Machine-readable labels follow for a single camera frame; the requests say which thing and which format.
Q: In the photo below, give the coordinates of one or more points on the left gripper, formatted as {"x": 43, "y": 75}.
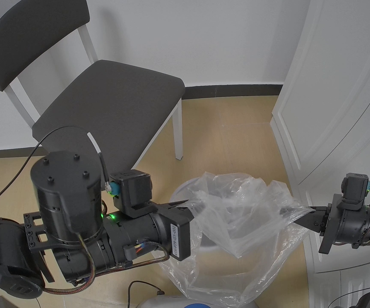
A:
{"x": 140, "y": 233}

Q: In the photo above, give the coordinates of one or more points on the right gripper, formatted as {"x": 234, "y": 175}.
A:
{"x": 345, "y": 226}

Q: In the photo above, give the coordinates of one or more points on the clear plastic bag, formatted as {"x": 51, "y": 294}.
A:
{"x": 236, "y": 204}

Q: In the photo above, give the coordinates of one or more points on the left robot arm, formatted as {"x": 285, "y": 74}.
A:
{"x": 66, "y": 188}

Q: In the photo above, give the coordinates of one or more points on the white trash bin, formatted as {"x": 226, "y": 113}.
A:
{"x": 180, "y": 191}

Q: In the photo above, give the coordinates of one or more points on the white chair with grey cushions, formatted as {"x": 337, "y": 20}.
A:
{"x": 108, "y": 107}

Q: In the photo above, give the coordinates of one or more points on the white wardrobe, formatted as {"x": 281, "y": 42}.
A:
{"x": 332, "y": 75}

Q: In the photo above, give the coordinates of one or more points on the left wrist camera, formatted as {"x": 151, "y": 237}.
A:
{"x": 133, "y": 188}

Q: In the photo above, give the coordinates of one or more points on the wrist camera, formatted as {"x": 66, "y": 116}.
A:
{"x": 356, "y": 188}
{"x": 133, "y": 188}

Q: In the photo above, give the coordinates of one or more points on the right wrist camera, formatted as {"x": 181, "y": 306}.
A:
{"x": 356, "y": 188}

